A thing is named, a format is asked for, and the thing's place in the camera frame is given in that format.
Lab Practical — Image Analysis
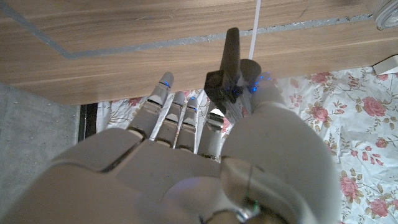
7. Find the white power strip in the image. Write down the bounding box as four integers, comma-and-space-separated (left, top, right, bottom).
372, 54, 398, 76

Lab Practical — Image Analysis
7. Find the floral print backdrop cloth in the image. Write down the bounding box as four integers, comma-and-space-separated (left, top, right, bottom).
95, 65, 398, 224

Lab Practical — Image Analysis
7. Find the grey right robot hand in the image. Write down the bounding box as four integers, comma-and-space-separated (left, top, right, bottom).
0, 72, 342, 224

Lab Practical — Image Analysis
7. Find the black trigger sprayer head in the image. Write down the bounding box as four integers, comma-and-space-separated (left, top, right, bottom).
203, 0, 264, 116

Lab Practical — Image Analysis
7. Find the black backdrop stand pole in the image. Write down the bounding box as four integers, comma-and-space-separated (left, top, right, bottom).
77, 103, 99, 142

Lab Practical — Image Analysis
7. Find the clear glass cup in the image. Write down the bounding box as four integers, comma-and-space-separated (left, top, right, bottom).
371, 0, 398, 31

